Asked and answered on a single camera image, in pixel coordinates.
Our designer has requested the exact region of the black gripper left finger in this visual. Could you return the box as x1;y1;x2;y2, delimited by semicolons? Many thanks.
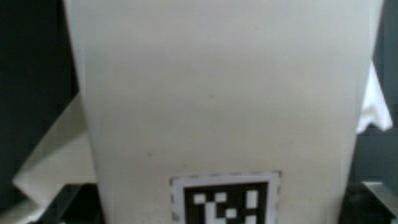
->
34;184;105;224

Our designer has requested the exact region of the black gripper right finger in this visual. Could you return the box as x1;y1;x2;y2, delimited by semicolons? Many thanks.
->
341;182;398;224

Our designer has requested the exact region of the white cabinet body box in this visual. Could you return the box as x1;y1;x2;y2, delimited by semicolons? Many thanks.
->
11;61;394;224

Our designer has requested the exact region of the white cabinet top box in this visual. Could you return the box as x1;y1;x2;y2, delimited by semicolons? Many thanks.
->
64;0;384;224

